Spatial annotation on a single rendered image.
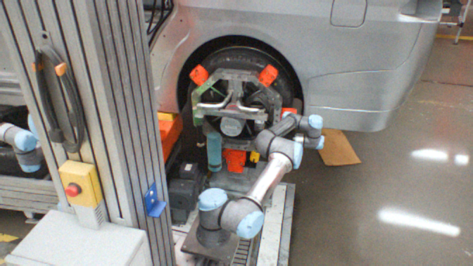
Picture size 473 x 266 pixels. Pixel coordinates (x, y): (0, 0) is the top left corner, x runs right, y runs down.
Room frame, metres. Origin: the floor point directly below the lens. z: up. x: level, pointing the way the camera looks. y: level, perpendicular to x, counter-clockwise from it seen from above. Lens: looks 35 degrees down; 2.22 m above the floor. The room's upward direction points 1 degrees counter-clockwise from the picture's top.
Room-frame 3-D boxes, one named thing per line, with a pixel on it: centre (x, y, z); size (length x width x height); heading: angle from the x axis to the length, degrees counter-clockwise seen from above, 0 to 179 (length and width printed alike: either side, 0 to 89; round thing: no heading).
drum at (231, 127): (2.09, -0.02, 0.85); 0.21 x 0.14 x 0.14; 169
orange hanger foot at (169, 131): (2.23, 0.47, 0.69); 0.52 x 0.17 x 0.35; 169
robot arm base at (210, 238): (1.22, 0.08, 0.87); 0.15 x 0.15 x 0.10
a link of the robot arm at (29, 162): (1.41, 0.84, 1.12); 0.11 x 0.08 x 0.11; 148
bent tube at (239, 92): (2.02, -0.11, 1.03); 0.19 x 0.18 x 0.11; 169
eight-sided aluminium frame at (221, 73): (2.16, -0.04, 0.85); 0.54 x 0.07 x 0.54; 79
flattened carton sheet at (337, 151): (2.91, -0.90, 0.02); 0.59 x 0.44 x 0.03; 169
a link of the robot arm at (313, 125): (1.85, -0.44, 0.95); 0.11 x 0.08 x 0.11; 59
